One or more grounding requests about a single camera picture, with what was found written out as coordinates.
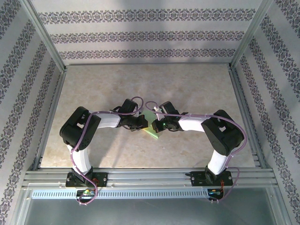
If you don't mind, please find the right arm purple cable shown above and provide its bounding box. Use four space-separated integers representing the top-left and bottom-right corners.
145 100 248 204

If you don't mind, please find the aluminium frame post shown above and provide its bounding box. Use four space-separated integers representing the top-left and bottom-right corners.
20 0 68 73
228 0 275 70

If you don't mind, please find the grey slotted cable duct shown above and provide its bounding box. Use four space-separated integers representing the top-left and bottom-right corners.
31 189 211 199

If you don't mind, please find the green paper sheet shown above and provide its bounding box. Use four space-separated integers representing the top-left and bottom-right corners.
139 110 165 139

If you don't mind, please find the grey metal sheet panel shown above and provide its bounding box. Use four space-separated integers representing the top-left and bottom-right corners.
14 187 289 225

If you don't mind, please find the aluminium mounting rail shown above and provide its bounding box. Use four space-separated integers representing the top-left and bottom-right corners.
22 167 276 188

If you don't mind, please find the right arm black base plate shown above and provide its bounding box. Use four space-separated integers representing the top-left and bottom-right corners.
190 170 234 188

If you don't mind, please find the aluminium side rail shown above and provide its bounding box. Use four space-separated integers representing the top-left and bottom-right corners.
31 70 68 171
228 67 268 169

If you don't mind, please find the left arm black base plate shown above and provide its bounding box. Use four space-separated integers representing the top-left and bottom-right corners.
65 172 109 188

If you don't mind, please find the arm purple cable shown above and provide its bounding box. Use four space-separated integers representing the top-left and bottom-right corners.
145 100 248 204
70 96 144 207

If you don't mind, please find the aluminium back rail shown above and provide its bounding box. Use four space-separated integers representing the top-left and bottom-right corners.
64 62 232 67

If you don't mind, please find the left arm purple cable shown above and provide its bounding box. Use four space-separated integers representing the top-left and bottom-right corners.
70 96 144 207

